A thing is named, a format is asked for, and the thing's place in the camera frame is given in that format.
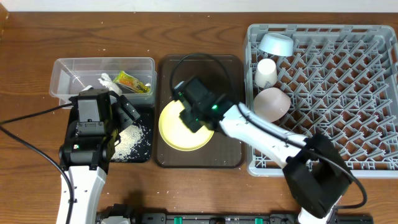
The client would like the white rice pile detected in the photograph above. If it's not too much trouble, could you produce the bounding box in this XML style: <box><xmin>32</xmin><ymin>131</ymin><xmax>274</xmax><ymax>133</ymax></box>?
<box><xmin>111</xmin><ymin>124</ymin><xmax>152</xmax><ymax>163</ymax></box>

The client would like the white tissue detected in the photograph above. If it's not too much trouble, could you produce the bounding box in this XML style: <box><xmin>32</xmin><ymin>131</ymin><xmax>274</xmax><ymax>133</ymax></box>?
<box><xmin>98</xmin><ymin>73</ymin><xmax>123</xmax><ymax>95</ymax></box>

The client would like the yellow plate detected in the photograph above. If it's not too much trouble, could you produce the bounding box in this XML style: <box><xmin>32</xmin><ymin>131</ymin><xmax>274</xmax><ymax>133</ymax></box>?
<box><xmin>159</xmin><ymin>101</ymin><xmax>214</xmax><ymax>151</ymax></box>

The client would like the green orange snack wrapper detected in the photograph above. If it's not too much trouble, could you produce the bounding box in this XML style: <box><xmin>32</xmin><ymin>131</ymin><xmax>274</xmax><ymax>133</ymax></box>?
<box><xmin>113</xmin><ymin>71</ymin><xmax>150</xmax><ymax>93</ymax></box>

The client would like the pink bowl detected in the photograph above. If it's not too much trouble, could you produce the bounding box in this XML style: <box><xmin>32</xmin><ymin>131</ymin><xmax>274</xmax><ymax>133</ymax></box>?
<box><xmin>254</xmin><ymin>87</ymin><xmax>291</xmax><ymax>122</ymax></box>

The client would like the white paper cup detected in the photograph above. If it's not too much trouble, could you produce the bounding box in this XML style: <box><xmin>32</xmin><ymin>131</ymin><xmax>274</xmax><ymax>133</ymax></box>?
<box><xmin>254</xmin><ymin>58</ymin><xmax>277</xmax><ymax>88</ymax></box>

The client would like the light blue bowl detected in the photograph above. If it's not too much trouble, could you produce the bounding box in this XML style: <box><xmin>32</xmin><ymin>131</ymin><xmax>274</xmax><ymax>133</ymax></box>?
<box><xmin>258</xmin><ymin>33</ymin><xmax>294</xmax><ymax>57</ymax></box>

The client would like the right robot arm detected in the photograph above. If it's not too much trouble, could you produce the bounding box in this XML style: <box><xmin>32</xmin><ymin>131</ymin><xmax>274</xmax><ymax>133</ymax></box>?
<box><xmin>176</xmin><ymin>96</ymin><xmax>355</xmax><ymax>223</ymax></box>

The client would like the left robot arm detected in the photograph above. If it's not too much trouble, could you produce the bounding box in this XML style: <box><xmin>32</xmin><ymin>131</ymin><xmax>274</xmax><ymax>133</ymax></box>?
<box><xmin>57</xmin><ymin>88</ymin><xmax>140</xmax><ymax>223</ymax></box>

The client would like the clear plastic waste bin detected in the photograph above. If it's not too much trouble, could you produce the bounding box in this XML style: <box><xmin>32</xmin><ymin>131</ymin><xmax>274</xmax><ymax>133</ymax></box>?
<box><xmin>49</xmin><ymin>57</ymin><xmax>157</xmax><ymax>107</ymax></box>

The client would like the grey dishwasher rack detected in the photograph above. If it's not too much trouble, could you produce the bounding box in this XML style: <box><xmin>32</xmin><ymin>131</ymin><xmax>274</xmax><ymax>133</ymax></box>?
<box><xmin>243</xmin><ymin>24</ymin><xmax>397</xmax><ymax>179</ymax></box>

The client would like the black plastic tray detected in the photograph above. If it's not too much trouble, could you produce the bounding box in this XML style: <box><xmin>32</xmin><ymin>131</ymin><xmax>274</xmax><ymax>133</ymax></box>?
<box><xmin>59</xmin><ymin>103</ymin><xmax>154</xmax><ymax>167</ymax></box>

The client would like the dark brown serving tray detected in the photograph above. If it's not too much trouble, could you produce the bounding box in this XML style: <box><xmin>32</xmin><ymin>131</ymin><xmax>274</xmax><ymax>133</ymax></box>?
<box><xmin>154</xmin><ymin>55</ymin><xmax>244</xmax><ymax>169</ymax></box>

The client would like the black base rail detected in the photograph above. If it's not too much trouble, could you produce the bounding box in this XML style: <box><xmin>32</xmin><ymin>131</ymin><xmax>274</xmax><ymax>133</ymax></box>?
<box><xmin>94</xmin><ymin>204</ymin><xmax>374</xmax><ymax>224</ymax></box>

